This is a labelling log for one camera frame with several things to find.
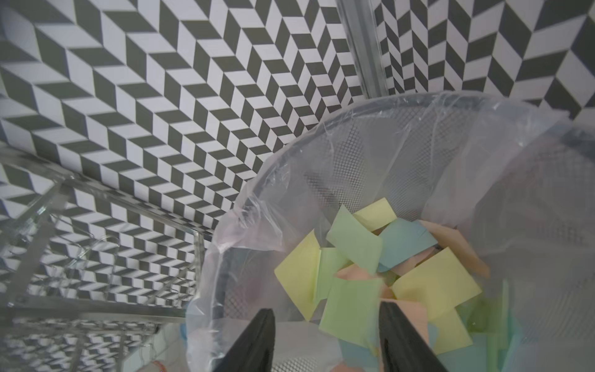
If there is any green sticky note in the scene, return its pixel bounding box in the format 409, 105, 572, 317
319, 277, 384, 348

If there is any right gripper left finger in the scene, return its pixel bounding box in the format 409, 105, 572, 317
214, 308, 276, 372

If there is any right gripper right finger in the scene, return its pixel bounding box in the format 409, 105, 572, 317
378, 302, 447, 372

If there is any discarded sticky notes pile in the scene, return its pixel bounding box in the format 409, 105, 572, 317
274, 199, 515, 371

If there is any metal dish rack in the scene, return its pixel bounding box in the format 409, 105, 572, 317
1, 146, 204, 371

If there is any mesh trash bin with liner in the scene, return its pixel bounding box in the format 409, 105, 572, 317
186, 92, 594, 371

